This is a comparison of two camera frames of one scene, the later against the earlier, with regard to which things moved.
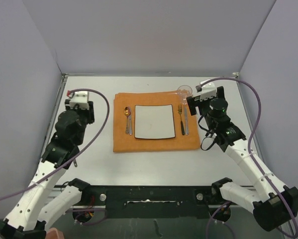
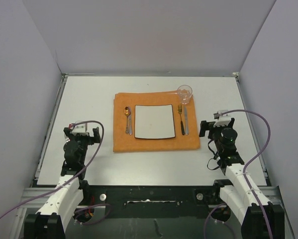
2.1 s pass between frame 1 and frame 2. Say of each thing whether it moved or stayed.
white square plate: stayed
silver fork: stayed
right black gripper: moved
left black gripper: moved
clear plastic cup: stayed
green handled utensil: stayed
